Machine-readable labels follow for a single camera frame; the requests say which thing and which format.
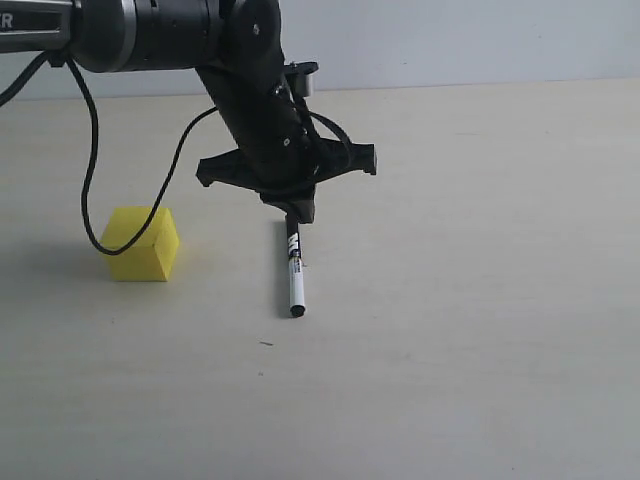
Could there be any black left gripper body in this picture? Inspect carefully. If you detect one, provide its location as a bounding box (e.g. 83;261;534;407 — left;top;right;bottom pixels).
196;142;376;224

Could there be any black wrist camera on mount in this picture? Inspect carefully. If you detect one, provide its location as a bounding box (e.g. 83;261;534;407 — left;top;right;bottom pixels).
284;61;319;98

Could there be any black and white whiteboard marker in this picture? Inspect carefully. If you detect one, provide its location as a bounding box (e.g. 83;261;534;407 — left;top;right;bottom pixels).
285;214;306;318

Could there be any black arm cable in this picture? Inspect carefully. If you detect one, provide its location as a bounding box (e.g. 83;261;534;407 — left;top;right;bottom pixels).
0;52;221;257

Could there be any yellow foam cube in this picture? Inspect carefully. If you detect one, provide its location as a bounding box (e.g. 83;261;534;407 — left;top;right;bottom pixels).
100;206;180;282

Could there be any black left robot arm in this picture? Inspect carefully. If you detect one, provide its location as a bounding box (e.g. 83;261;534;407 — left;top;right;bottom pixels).
1;0;377;224

